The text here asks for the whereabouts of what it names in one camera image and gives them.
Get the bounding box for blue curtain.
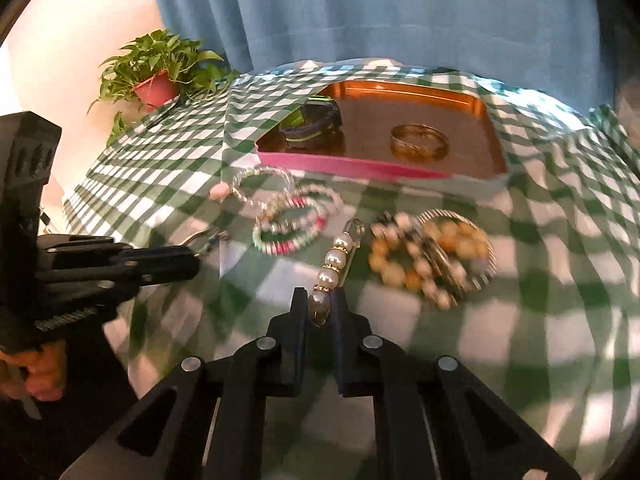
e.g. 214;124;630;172
145;0;610;117

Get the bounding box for gold bangle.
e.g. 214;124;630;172
390;124;450;163

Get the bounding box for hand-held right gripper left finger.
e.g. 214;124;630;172
60;287;309;480

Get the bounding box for person's left hand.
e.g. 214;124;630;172
0;342;69;403

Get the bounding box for silver chain bracelet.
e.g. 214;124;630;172
210;166;297;212

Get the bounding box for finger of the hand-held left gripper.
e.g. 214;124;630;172
40;265;199;322
37;236;201;267

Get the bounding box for pearl bracelet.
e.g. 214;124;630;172
309;219;366;329

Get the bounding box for pink green bead bracelet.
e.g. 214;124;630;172
252;199;329;257

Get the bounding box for pink copper tray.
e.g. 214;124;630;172
254;79;510;182

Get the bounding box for black green wristband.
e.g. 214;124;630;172
278;95;347;149

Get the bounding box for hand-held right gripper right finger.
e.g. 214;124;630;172
332;287;583;480

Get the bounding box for silver cuff bangle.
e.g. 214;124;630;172
415;208;498;292

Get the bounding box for potted green plant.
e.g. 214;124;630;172
87;30;242;147

